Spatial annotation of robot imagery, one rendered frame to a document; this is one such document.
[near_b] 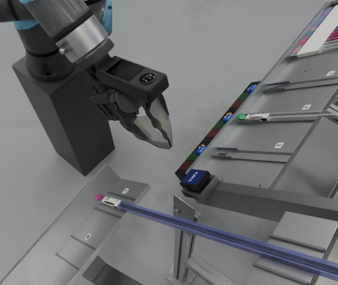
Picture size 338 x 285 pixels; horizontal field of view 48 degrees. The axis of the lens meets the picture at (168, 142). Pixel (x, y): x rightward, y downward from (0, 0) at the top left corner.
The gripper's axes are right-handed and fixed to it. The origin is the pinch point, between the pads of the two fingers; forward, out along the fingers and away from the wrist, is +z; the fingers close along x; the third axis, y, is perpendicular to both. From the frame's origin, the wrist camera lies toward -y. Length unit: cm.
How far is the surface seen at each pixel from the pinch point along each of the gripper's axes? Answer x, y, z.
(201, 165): -6.0, 6.0, 12.2
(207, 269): 1, 27, 49
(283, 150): -12.1, -10.9, 13.2
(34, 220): 17, 97, 26
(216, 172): -5.4, 1.6, 13.2
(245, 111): -23.6, 5.6, 12.3
